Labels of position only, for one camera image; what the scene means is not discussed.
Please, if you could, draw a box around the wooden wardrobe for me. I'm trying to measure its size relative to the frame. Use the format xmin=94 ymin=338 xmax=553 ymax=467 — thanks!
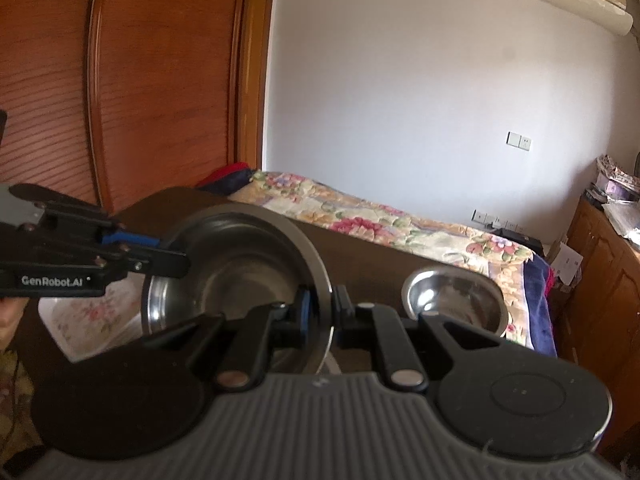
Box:
xmin=0 ymin=0 xmax=277 ymax=216

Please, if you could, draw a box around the black box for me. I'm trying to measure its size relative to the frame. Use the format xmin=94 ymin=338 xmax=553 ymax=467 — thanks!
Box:
xmin=492 ymin=227 xmax=544 ymax=257

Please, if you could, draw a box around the patterned folded cloth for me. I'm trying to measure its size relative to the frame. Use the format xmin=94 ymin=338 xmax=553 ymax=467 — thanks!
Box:
xmin=595 ymin=154 xmax=637 ymax=187

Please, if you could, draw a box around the red and navy blanket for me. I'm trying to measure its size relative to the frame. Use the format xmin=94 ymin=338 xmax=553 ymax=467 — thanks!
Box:
xmin=196 ymin=162 xmax=254 ymax=196

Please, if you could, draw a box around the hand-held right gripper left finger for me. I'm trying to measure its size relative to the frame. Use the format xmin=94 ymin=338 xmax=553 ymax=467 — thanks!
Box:
xmin=142 ymin=285 xmax=316 ymax=392

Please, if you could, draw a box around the person's left hand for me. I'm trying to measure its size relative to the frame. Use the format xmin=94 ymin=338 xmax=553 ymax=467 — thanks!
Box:
xmin=0 ymin=297 xmax=26 ymax=348

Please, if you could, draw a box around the floral bedspread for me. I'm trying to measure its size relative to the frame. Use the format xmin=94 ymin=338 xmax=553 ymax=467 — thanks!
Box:
xmin=234 ymin=170 xmax=558 ymax=358

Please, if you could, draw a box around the floral patterned clothing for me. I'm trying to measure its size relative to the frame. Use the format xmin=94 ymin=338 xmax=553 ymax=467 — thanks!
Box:
xmin=0 ymin=347 xmax=47 ymax=463

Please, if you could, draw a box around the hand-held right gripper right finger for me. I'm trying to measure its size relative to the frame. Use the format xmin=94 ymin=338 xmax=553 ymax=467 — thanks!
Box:
xmin=332 ymin=285 xmax=503 ymax=393

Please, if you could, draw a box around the stainless steel bowl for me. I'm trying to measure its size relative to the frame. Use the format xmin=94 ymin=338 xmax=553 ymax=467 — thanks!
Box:
xmin=140 ymin=203 xmax=335 ymax=376
xmin=401 ymin=269 xmax=511 ymax=338

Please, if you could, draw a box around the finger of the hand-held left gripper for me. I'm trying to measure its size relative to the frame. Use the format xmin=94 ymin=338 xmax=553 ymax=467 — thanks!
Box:
xmin=9 ymin=183 xmax=162 ymax=249
xmin=95 ymin=245 xmax=192 ymax=281

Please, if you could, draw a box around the white floral square plate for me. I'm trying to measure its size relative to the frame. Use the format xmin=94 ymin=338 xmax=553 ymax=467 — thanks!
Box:
xmin=39 ymin=280 xmax=151 ymax=363

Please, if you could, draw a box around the row of white wall sockets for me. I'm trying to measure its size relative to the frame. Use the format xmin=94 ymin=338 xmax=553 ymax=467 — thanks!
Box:
xmin=472 ymin=209 xmax=527 ymax=234

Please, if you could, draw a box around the white paper box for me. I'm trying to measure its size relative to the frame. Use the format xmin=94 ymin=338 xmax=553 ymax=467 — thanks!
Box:
xmin=547 ymin=240 xmax=584 ymax=292

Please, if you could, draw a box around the purple box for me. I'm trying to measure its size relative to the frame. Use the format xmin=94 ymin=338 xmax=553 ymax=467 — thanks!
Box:
xmin=597 ymin=180 xmax=634 ymax=202

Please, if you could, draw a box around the clear plastic bag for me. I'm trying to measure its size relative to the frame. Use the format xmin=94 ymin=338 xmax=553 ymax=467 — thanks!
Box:
xmin=602 ymin=202 xmax=640 ymax=249

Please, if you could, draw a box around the wooden cabinet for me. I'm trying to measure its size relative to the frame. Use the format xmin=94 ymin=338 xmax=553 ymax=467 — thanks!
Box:
xmin=555 ymin=195 xmax=640 ymax=461

